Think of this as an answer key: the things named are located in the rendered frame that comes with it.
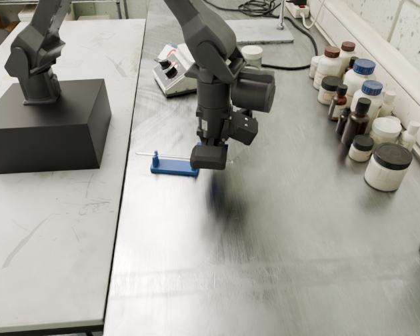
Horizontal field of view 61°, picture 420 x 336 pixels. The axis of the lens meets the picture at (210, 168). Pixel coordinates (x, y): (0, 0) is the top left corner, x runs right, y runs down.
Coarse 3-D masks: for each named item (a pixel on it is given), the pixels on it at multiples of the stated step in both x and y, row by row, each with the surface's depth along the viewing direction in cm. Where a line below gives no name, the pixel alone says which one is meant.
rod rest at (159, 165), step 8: (152, 160) 73; (160, 160) 76; (168, 160) 76; (176, 160) 76; (152, 168) 74; (160, 168) 74; (168, 168) 74; (176, 168) 74; (184, 168) 74; (192, 168) 73
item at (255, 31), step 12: (228, 24) 133; (240, 24) 133; (252, 24) 133; (264, 24) 133; (276, 24) 133; (240, 36) 125; (252, 36) 125; (264, 36) 125; (276, 36) 125; (288, 36) 125
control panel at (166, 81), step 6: (168, 60) 101; (174, 60) 99; (156, 66) 102; (180, 66) 96; (156, 72) 100; (162, 72) 99; (180, 72) 95; (162, 78) 97; (168, 78) 96; (174, 78) 95; (168, 84) 94
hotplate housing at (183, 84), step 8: (176, 56) 100; (184, 64) 96; (152, 72) 103; (160, 80) 98; (176, 80) 94; (184, 80) 94; (192, 80) 95; (168, 88) 94; (176, 88) 95; (184, 88) 96; (192, 88) 97; (168, 96) 96
